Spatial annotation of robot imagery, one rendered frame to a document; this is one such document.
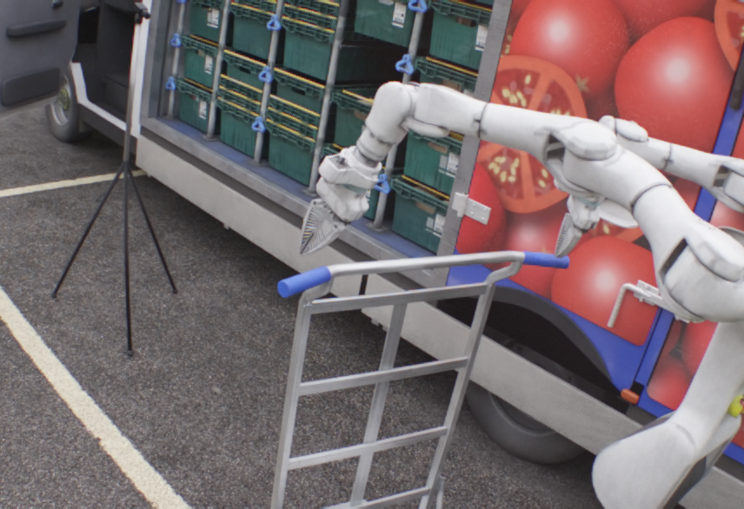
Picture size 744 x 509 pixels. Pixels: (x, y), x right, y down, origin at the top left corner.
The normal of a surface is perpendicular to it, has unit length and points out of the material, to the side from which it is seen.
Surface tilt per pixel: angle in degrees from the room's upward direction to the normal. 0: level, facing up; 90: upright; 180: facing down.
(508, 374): 90
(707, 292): 94
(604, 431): 90
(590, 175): 111
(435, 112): 86
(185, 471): 0
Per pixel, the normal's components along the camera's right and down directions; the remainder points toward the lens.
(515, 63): -0.66, 0.18
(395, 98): -0.51, 0.08
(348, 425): 0.19, -0.90
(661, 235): -0.92, -0.23
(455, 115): -0.31, 0.21
